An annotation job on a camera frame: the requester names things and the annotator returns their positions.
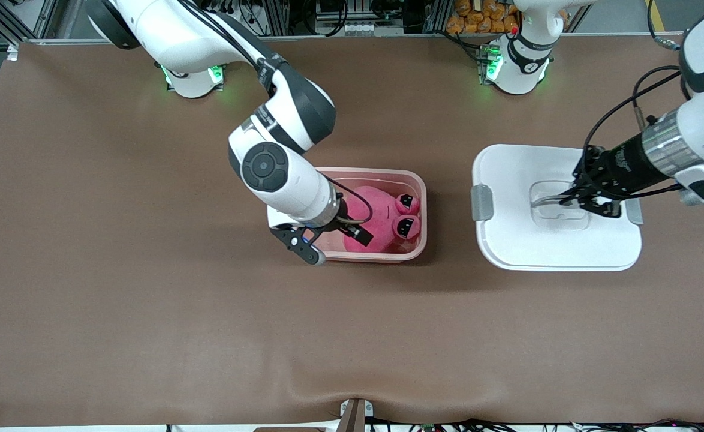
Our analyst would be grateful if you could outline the pink plush toy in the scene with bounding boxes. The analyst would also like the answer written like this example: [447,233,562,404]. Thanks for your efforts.
[343,185,422,256]

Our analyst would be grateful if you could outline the white box lid grey latches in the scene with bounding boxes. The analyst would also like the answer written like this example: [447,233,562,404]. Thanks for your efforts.
[471,144,643,272]

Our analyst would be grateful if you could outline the pink plastic box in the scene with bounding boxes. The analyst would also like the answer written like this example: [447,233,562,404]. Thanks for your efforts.
[304,167,428,263]

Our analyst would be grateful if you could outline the brown table cover mat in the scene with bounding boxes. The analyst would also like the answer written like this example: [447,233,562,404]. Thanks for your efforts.
[0,33,704,428]

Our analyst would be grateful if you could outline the orange snack pile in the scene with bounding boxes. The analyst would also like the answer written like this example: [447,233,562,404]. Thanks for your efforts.
[446,0,521,35]

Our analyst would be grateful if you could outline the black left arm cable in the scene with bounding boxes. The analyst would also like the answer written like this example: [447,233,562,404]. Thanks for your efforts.
[583,0,688,151]

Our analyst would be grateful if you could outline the metal table clamp bracket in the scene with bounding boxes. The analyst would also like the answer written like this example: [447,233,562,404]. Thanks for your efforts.
[339,398,374,432]

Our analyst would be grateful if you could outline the aluminium frame rail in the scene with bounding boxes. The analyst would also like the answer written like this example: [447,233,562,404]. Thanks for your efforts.
[13,31,688,46]

